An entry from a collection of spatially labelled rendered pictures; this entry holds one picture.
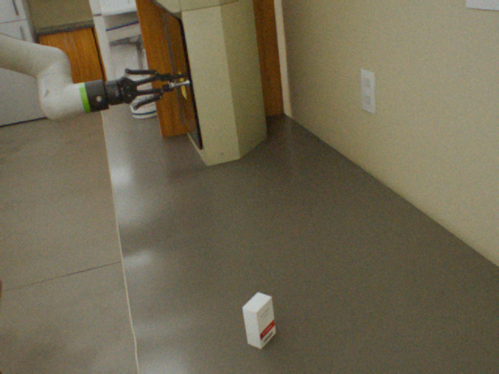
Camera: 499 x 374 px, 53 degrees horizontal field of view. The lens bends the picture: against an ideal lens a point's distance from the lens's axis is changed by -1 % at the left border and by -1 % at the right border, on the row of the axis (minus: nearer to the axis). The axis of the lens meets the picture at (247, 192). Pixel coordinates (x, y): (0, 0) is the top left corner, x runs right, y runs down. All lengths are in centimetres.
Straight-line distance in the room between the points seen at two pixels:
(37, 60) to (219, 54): 52
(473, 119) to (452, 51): 14
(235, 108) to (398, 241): 70
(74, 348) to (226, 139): 135
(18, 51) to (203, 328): 97
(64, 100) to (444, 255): 110
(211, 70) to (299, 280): 74
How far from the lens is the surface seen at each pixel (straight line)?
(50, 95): 158
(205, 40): 152
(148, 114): 224
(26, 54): 160
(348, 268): 106
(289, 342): 90
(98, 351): 248
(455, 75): 112
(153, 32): 187
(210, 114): 156
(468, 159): 114
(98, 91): 158
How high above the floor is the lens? 155
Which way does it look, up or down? 26 degrees down
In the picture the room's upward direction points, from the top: 7 degrees counter-clockwise
